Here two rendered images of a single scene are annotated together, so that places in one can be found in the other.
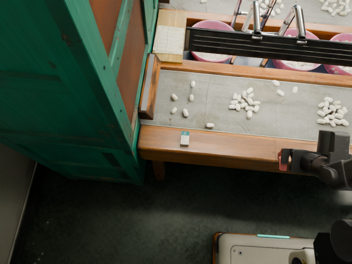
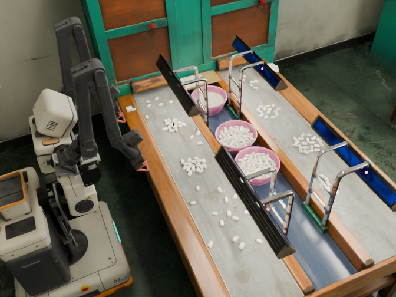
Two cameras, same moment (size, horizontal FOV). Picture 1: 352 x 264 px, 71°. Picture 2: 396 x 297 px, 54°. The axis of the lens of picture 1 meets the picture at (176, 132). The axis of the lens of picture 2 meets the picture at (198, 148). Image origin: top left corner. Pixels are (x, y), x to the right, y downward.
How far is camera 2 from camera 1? 2.33 m
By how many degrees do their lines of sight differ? 43
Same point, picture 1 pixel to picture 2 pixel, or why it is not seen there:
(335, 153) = not seen: hidden behind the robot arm
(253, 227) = (128, 246)
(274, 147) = (147, 143)
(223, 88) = (178, 115)
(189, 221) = (114, 202)
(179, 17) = (213, 78)
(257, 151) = not seen: hidden behind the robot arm
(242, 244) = (101, 211)
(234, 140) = (141, 126)
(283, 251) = (106, 237)
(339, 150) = not seen: hidden behind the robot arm
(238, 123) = (156, 128)
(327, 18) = (287, 144)
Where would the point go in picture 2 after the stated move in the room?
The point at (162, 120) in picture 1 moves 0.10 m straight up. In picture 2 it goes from (139, 101) to (137, 89)
